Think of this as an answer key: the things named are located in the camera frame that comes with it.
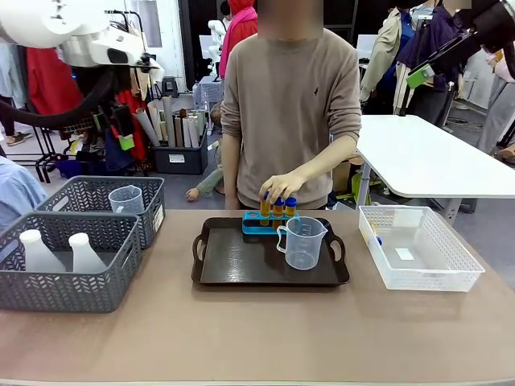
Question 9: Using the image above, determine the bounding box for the person's right forearm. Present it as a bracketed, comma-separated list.
[222, 133, 243, 211]

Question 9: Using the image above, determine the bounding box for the white office table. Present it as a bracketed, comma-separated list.
[355, 114, 515, 221]

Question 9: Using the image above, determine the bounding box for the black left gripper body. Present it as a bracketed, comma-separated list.
[89, 67, 134, 117]

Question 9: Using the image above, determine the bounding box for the person's left forearm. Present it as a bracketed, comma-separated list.
[298, 134, 360, 190]

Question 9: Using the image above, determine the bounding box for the wire grid basket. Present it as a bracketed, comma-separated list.
[60, 116, 96, 136]

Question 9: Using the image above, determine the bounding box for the brown paper roll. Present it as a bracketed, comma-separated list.
[173, 114, 185, 148]

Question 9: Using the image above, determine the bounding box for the large grey woven basket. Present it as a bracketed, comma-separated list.
[0, 211, 142, 314]

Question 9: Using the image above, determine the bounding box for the cardboard box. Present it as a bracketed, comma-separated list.
[331, 154, 365, 195]

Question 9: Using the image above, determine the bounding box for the person's left hand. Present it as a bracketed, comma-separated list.
[257, 171, 310, 207]

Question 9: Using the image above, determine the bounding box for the beige hanging garment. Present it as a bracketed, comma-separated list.
[127, 27, 158, 102]

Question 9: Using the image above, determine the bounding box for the mannequin in beige coat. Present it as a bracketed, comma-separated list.
[359, 0, 423, 116]

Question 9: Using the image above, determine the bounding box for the clear plastic measuring cup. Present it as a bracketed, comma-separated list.
[275, 216, 328, 272]
[108, 185, 146, 216]

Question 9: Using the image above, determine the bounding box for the grey paper roll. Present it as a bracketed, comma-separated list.
[134, 106, 163, 148]

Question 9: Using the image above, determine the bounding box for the tall grey-green paper roll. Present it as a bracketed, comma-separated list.
[162, 95, 178, 148]

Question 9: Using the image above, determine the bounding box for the black step stool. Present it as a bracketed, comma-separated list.
[160, 75, 180, 98]

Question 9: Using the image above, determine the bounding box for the dark brown serving tray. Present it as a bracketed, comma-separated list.
[192, 216, 351, 287]

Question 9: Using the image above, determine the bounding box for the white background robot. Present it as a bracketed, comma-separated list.
[207, 18, 229, 80]

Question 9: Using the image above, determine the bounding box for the white perforated plastic basket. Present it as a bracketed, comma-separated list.
[357, 204, 487, 293]

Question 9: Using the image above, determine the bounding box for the black clothes rack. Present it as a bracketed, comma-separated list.
[34, 9, 149, 184]

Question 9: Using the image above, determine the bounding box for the blue test tube rack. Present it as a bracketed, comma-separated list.
[241, 211, 302, 235]

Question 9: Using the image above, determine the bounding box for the dark storage bin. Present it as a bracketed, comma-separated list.
[151, 131, 210, 175]

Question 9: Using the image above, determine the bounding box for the person in blue shirt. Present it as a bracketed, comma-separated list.
[0, 155, 49, 233]

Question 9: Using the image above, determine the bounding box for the person in beige sweater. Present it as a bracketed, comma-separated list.
[220, 0, 363, 211]

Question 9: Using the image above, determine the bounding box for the red jacket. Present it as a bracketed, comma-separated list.
[25, 47, 84, 117]

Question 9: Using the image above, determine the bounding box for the red dress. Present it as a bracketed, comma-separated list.
[115, 88, 148, 162]

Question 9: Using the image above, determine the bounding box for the small grey woven basket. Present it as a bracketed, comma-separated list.
[35, 175, 167, 251]

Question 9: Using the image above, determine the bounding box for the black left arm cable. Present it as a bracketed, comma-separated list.
[0, 70, 118, 130]

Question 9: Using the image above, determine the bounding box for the person in grey trousers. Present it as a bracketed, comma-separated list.
[476, 51, 515, 158]

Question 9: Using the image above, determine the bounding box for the white plastic bottle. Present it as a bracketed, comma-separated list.
[19, 228, 68, 274]
[68, 232, 109, 274]

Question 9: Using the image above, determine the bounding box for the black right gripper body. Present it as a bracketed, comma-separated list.
[457, 0, 515, 80]

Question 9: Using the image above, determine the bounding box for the person in pink hoodie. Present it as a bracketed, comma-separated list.
[219, 0, 259, 78]

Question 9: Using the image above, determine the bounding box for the mannequin lying on floor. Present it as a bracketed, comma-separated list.
[185, 142, 226, 202]

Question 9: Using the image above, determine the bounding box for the mannequin in purple shirt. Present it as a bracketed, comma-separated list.
[396, 0, 475, 126]

